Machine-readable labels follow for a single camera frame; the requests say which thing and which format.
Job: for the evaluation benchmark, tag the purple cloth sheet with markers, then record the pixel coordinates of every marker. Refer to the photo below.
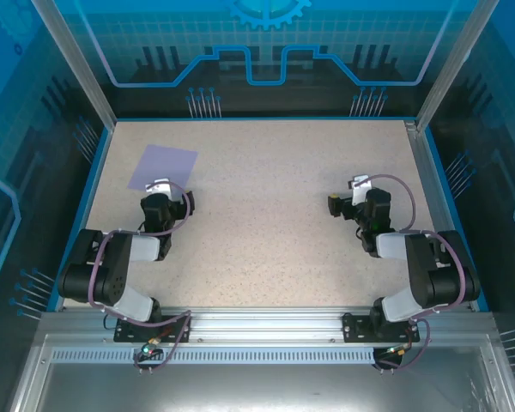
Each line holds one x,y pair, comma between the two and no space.
163,165

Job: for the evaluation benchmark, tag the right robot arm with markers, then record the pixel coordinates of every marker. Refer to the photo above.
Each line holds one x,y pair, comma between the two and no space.
429,266

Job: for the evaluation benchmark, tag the left power connector with LED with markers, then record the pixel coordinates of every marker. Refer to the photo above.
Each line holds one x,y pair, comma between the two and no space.
148,351

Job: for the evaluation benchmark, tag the power connector with led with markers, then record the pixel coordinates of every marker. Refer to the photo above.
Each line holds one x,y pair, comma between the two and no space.
395,351
148,351

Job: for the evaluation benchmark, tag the right power connector with LED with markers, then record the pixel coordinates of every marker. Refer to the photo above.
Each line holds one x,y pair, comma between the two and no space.
395,351

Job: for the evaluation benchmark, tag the metal tray surface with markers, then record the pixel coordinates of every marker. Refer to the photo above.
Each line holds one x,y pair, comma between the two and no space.
257,386

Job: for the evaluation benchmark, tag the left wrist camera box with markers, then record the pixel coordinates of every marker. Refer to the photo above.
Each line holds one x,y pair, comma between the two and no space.
159,185

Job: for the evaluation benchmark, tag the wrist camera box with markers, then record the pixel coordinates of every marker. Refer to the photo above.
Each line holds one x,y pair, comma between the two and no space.
360,186
159,185

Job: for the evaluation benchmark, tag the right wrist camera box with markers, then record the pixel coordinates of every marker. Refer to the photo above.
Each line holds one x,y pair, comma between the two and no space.
360,186

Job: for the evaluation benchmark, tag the aluminium side rail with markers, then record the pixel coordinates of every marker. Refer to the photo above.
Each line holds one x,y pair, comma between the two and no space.
420,154

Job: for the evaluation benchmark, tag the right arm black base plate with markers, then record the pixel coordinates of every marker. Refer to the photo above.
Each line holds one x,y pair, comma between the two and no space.
352,328

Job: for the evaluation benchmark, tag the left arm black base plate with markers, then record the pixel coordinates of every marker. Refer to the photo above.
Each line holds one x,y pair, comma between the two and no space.
176,328

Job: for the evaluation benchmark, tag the aluminium mounting rail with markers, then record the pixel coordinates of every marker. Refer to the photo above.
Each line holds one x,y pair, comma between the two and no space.
266,326

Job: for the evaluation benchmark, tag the blue table border frame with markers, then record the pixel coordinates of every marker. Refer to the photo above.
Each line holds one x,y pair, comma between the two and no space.
55,300

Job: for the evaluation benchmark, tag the aluminium frame post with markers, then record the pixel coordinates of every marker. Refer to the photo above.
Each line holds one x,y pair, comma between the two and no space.
78,64
455,64

